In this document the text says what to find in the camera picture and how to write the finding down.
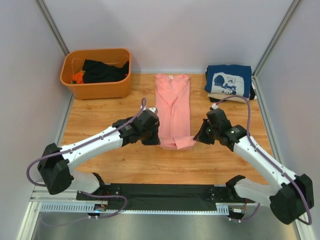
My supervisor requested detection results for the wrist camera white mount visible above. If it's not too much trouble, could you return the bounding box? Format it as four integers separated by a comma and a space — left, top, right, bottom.
210, 103, 219, 110
140, 106, 158, 115

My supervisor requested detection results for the folded beige t shirt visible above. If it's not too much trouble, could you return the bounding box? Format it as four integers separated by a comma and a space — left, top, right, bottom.
207, 93, 246, 103

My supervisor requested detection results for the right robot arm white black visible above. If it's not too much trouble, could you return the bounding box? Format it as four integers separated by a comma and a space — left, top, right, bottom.
194, 108, 314, 225

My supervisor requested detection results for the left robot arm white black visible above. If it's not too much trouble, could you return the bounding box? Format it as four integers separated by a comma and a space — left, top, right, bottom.
37, 107, 160, 201

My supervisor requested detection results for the white slotted cable duct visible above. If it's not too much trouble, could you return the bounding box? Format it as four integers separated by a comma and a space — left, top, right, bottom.
39, 202, 229, 216

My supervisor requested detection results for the pink t shirt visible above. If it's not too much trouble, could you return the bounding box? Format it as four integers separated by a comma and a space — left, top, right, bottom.
155, 74, 195, 150

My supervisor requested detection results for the orange plastic basket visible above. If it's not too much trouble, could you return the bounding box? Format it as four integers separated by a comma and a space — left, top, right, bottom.
60, 48, 132, 100

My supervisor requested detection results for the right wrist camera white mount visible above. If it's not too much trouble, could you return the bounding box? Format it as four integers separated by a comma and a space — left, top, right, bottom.
210, 103, 219, 110

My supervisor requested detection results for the folded navy printed t shirt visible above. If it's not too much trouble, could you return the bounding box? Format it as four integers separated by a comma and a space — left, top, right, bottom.
204, 64, 252, 98

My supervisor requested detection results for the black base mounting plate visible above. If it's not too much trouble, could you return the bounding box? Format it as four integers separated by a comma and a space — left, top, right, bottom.
76, 183, 256, 211

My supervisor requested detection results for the black garment in basket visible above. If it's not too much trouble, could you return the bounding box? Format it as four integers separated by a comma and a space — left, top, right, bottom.
82, 59, 130, 84

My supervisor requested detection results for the orange garment in basket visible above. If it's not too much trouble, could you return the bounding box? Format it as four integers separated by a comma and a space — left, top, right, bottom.
72, 71, 84, 85

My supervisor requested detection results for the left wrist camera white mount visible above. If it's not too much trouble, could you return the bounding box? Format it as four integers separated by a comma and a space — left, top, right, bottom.
140, 106, 158, 115

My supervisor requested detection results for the folded black t shirt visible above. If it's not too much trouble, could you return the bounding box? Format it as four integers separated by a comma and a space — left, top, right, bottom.
212, 72, 257, 101

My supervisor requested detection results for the aluminium frame rail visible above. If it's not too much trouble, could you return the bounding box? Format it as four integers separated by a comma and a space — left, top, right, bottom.
29, 184, 83, 208

